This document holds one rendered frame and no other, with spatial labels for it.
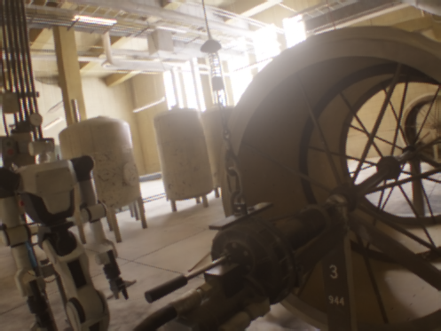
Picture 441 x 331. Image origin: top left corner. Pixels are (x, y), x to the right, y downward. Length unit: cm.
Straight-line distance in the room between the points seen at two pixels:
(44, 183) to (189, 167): 545
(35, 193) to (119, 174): 397
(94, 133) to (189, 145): 229
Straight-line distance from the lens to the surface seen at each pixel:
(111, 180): 550
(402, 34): 157
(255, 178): 231
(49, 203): 169
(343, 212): 148
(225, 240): 98
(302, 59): 171
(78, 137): 558
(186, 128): 696
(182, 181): 695
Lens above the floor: 128
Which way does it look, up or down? 5 degrees down
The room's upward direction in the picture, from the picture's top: 10 degrees counter-clockwise
